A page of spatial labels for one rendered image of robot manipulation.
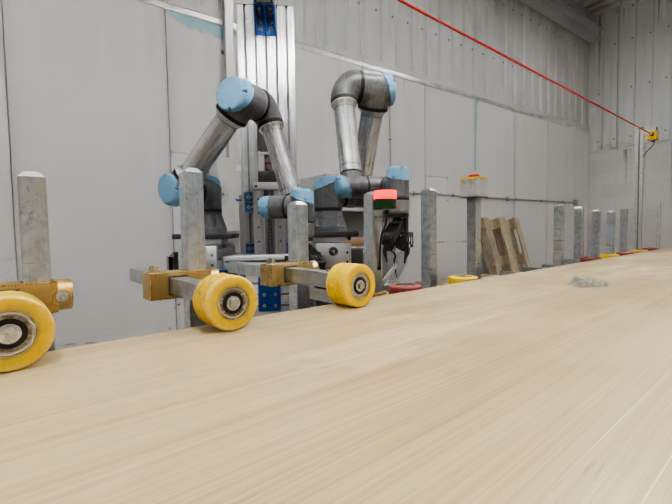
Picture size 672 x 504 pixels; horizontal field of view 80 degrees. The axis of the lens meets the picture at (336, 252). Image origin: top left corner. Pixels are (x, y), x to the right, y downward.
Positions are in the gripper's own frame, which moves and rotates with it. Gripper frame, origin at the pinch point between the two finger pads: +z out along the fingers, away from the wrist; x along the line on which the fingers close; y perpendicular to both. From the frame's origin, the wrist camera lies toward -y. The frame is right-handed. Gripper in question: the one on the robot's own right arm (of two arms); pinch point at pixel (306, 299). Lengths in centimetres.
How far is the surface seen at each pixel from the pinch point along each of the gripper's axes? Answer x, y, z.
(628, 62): -787, 123, -305
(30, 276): 72, -28, -16
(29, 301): 73, -51, -16
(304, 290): 20.7, -27.9, -8.7
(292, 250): 22.8, -26.0, -18.1
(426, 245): -27.2, -26.4, -17.6
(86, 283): 27, 233, 20
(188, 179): 47, -27, -33
